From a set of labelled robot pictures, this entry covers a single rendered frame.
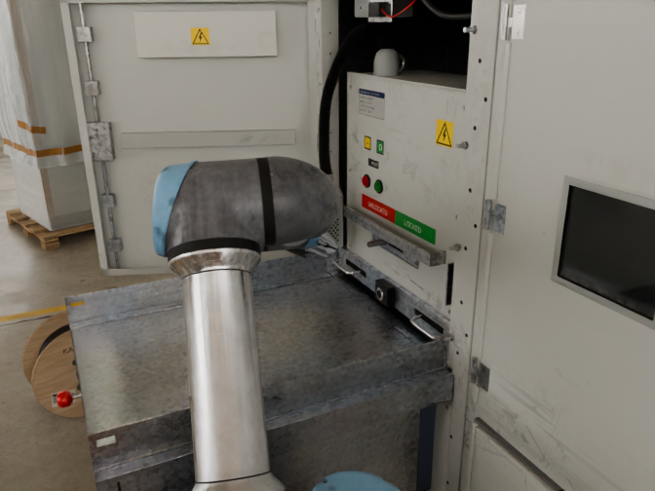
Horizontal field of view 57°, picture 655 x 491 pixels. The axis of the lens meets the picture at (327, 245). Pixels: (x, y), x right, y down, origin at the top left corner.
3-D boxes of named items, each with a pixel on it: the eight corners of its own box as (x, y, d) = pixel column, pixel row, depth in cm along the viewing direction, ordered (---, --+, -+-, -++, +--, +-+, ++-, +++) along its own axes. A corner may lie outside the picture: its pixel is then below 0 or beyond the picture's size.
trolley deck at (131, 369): (100, 512, 95) (96, 482, 93) (71, 338, 147) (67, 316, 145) (451, 399, 122) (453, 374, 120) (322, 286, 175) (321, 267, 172)
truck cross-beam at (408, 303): (456, 355, 124) (458, 328, 122) (338, 265, 170) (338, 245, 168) (476, 349, 126) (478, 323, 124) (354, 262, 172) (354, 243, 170)
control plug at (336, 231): (319, 251, 156) (318, 186, 149) (311, 245, 160) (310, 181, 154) (346, 246, 159) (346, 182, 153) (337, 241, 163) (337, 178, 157)
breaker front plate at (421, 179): (449, 329, 125) (466, 94, 108) (343, 253, 166) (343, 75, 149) (455, 327, 126) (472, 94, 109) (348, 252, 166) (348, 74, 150)
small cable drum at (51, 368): (125, 375, 275) (113, 296, 261) (141, 397, 258) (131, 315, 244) (30, 407, 253) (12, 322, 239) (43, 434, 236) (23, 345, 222)
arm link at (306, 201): (356, 140, 75) (312, 202, 123) (267, 146, 73) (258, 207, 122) (366, 232, 74) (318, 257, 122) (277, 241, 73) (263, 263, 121)
